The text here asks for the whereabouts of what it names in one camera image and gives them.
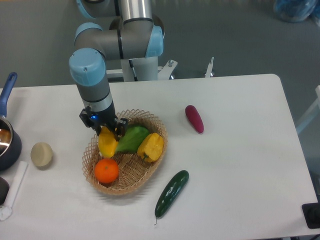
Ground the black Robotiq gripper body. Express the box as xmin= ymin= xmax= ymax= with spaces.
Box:
xmin=91 ymin=106 xmax=117 ymax=133

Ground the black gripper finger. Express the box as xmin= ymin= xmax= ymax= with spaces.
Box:
xmin=114 ymin=118 xmax=129 ymax=141
xmin=79 ymin=106 xmax=101 ymax=136

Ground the yellow mango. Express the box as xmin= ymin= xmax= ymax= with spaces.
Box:
xmin=98 ymin=126 xmax=119 ymax=158

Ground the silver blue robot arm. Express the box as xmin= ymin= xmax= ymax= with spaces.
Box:
xmin=69 ymin=0 xmax=164 ymax=140

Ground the woven wicker basket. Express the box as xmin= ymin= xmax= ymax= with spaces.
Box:
xmin=82 ymin=109 xmax=168 ymax=195

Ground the green bok choy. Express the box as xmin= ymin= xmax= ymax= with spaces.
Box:
xmin=115 ymin=125 xmax=150 ymax=153

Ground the yellow bell pepper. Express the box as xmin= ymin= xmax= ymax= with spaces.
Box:
xmin=137 ymin=132 xmax=164 ymax=163

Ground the orange fruit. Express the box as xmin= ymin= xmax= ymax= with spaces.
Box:
xmin=94 ymin=158 xmax=119 ymax=184

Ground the beige potato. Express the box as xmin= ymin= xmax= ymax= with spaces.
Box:
xmin=30 ymin=142 xmax=53 ymax=168

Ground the purple sweet potato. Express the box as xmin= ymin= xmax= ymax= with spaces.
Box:
xmin=185 ymin=105 xmax=204 ymax=134

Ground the dark blue saucepan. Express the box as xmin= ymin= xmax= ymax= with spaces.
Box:
xmin=0 ymin=72 xmax=22 ymax=171

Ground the dark green cucumber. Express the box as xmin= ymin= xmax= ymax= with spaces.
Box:
xmin=154 ymin=170 xmax=190 ymax=225

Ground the dark round object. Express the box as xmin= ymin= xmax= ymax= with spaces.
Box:
xmin=0 ymin=177 xmax=10 ymax=205

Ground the blue plastic bag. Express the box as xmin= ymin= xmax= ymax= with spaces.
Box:
xmin=273 ymin=0 xmax=320 ymax=23

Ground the black device at edge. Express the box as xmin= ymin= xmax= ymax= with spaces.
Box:
xmin=301 ymin=202 xmax=320 ymax=229

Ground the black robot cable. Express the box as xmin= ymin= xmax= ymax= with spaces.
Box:
xmin=128 ymin=58 xmax=139 ymax=82

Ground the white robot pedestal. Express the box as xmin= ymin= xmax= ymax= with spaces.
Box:
xmin=104 ymin=14 xmax=215 ymax=83

